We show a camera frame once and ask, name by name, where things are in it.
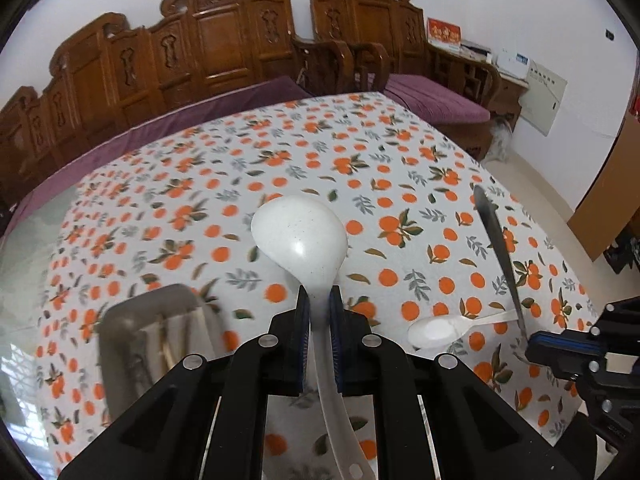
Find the brown wooden board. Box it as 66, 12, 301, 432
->
567, 111, 640, 262

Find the carved wooden bench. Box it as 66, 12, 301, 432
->
0, 0, 354, 211

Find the orange print tablecloth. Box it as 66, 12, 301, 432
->
42, 91, 601, 480

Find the large white ladle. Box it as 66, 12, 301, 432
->
250, 194, 376, 480

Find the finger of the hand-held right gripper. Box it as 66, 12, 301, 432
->
525, 348, 609, 382
530, 297, 640, 357

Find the purple armchair cushion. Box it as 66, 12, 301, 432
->
382, 74, 492, 127

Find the large metal spoon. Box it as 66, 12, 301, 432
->
473, 185, 532, 363

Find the white fluffy bundle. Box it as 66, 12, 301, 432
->
487, 117, 514, 164

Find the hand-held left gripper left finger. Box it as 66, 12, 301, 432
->
57, 285, 313, 480

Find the carved wooden armchair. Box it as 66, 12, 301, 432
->
309, 0, 503, 162

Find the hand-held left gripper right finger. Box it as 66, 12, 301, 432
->
327, 285, 586, 480

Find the long purple bench cushion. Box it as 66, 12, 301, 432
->
4, 76, 310, 237

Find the white wall panel box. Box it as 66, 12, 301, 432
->
520, 59, 569, 137

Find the wooden side table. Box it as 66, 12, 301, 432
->
429, 41, 529, 132

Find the white box with blue label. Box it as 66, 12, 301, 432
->
497, 50, 531, 79

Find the red desk calendar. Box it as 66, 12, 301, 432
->
427, 17, 461, 47

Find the rectangular metal tray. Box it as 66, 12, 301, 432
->
98, 283, 227, 413

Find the small white spoon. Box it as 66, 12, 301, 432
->
407, 310, 521, 353

